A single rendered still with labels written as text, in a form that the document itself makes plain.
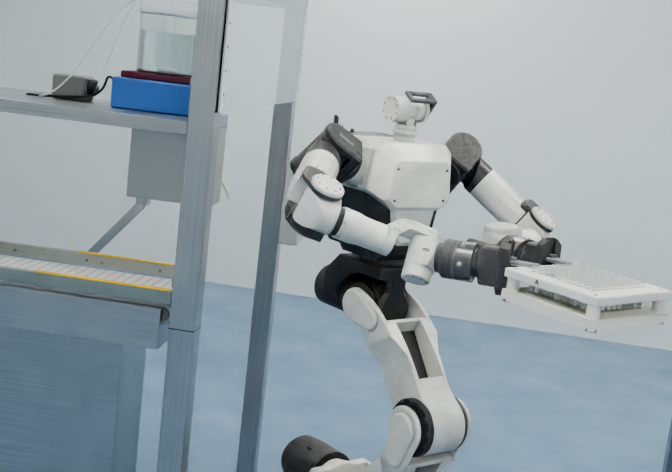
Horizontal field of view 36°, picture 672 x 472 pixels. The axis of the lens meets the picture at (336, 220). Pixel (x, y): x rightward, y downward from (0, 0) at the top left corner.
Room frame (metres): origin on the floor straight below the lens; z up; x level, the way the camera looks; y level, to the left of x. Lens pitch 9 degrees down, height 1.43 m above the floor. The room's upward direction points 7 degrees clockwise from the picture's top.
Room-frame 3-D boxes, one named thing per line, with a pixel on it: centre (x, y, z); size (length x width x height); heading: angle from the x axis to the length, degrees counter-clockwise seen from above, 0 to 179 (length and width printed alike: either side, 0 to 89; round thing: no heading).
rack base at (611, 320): (2.10, -0.54, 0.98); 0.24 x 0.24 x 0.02; 38
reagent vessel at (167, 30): (2.51, 0.45, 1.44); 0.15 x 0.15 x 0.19
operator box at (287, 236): (3.30, 0.14, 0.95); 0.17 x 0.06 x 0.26; 173
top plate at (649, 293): (2.10, -0.54, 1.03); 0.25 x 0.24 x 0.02; 128
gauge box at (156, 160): (2.60, 0.42, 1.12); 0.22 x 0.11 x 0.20; 83
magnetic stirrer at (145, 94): (2.52, 0.45, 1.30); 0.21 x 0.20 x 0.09; 173
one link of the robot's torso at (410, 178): (2.64, -0.11, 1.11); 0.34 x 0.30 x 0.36; 129
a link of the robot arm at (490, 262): (2.19, -0.33, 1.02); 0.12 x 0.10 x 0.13; 70
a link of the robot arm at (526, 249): (2.31, -0.46, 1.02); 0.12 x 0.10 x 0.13; 30
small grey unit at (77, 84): (2.56, 0.68, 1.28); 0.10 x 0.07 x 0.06; 83
